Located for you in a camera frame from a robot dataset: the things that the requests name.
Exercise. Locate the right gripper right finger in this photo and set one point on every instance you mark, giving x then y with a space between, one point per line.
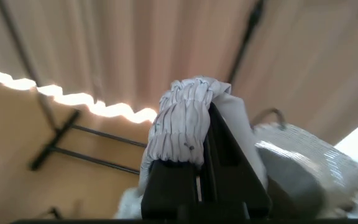
228 186

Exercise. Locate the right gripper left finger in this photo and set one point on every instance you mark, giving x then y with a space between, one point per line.
166 186

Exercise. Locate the pale grey shorts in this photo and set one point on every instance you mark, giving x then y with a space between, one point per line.
179 124

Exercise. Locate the white laundry basket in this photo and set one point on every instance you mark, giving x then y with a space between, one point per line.
322 155

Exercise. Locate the black clothes rack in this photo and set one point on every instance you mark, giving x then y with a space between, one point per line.
55 140

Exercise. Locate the beige curtain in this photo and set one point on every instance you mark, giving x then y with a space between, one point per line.
135 46

